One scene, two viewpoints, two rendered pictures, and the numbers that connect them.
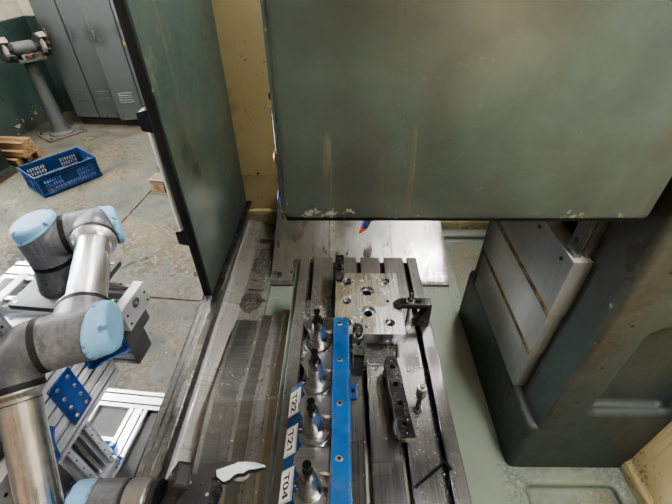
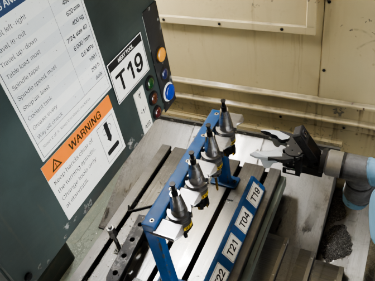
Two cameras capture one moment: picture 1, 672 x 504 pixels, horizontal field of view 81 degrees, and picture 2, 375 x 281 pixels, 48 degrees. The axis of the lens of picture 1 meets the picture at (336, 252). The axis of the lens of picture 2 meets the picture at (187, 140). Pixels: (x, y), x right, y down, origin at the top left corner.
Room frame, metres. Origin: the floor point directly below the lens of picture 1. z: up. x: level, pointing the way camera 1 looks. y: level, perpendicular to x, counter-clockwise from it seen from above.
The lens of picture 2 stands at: (1.16, 0.46, 2.07)
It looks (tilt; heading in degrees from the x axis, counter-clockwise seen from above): 42 degrees down; 212
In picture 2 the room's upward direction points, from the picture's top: 11 degrees counter-clockwise
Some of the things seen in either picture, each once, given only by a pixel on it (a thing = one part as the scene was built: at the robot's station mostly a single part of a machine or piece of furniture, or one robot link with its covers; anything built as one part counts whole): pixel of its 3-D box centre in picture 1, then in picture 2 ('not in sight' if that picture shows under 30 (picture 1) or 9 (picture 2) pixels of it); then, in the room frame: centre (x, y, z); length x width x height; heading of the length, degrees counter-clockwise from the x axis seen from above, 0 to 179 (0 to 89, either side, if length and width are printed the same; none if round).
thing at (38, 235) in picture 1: (44, 237); not in sight; (0.88, 0.82, 1.33); 0.13 x 0.12 x 0.14; 112
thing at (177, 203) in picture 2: (317, 330); (177, 202); (0.60, 0.04, 1.26); 0.04 x 0.04 x 0.07
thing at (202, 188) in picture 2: (316, 382); (197, 182); (0.49, 0.05, 1.21); 0.06 x 0.06 x 0.03
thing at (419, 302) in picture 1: (411, 308); not in sight; (0.93, -0.26, 0.97); 0.13 x 0.03 x 0.15; 89
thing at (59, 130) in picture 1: (41, 87); not in sight; (4.90, 3.53, 0.57); 0.47 x 0.37 x 1.14; 144
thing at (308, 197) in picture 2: not in sight; (202, 209); (0.25, -0.10, 0.75); 0.89 x 0.70 x 0.26; 89
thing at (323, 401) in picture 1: (315, 406); (205, 168); (0.43, 0.05, 1.21); 0.07 x 0.05 x 0.01; 89
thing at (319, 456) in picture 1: (311, 460); (219, 142); (0.32, 0.05, 1.21); 0.07 x 0.05 x 0.01; 89
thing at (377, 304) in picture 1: (367, 305); not in sight; (0.95, -0.11, 0.97); 0.29 x 0.23 x 0.05; 179
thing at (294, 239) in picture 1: (359, 245); not in sight; (1.57, -0.12, 0.75); 0.89 x 0.67 x 0.26; 89
